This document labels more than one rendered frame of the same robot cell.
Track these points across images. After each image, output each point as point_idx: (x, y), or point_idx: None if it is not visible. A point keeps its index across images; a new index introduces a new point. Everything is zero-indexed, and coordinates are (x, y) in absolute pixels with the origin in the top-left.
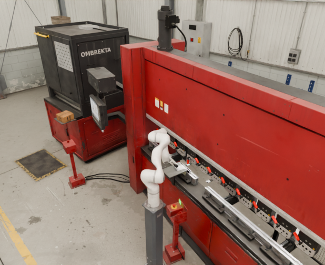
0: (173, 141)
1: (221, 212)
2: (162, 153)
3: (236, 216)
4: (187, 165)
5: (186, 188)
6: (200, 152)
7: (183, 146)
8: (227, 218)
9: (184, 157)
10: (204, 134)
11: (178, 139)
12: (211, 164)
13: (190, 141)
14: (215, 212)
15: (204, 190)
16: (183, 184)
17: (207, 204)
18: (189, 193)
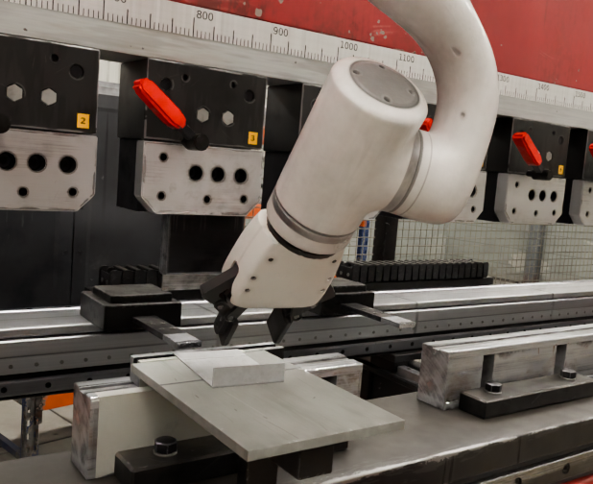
0: (75, 108)
1: None
2: (489, 44)
3: None
4: (201, 342)
5: (402, 456)
6: (429, 67)
7: (242, 104)
8: None
9: (212, 244)
10: None
11: (154, 49)
12: (513, 115)
13: (329, 7)
14: None
15: (448, 374)
16: (347, 466)
17: (543, 414)
18: (449, 465)
